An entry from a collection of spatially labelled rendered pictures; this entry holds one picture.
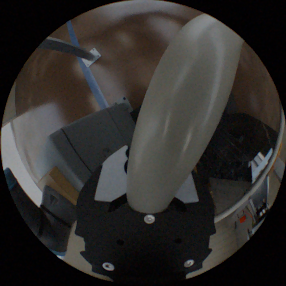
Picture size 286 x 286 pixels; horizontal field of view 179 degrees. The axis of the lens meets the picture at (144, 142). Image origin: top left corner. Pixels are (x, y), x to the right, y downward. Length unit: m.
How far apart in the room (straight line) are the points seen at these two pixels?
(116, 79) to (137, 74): 0.21
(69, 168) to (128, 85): 0.89
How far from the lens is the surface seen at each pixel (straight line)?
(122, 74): 1.05
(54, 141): 0.29
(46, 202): 0.41
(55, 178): 0.33
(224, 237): 6.00
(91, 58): 1.26
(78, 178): 0.30
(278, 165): 1.77
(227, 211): 0.40
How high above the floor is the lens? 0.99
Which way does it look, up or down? 64 degrees down
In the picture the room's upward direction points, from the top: 173 degrees counter-clockwise
